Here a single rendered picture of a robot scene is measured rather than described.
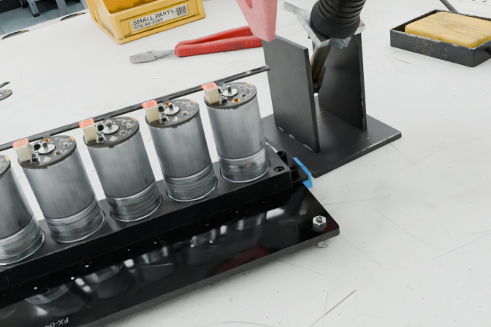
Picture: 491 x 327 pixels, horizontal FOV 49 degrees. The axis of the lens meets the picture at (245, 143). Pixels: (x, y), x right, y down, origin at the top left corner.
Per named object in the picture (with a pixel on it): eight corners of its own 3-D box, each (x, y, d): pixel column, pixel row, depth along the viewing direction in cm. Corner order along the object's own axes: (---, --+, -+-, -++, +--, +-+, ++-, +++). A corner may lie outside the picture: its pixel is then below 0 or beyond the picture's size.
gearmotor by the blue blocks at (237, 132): (279, 186, 26) (264, 93, 24) (233, 202, 26) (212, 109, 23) (261, 163, 29) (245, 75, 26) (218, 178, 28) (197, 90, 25)
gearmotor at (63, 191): (112, 244, 25) (76, 152, 22) (59, 263, 24) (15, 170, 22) (106, 216, 27) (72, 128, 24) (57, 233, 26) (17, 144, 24)
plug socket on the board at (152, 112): (166, 117, 24) (162, 104, 23) (147, 123, 24) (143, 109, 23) (163, 110, 24) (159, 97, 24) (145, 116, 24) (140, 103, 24)
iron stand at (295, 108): (297, 209, 32) (344, 127, 24) (229, 98, 35) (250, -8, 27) (375, 169, 34) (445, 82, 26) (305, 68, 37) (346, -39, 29)
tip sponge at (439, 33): (521, 41, 39) (523, 21, 38) (473, 68, 36) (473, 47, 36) (435, 24, 44) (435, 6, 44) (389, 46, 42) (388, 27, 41)
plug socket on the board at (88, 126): (104, 136, 23) (99, 122, 23) (85, 142, 23) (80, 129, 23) (102, 129, 24) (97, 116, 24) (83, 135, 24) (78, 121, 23)
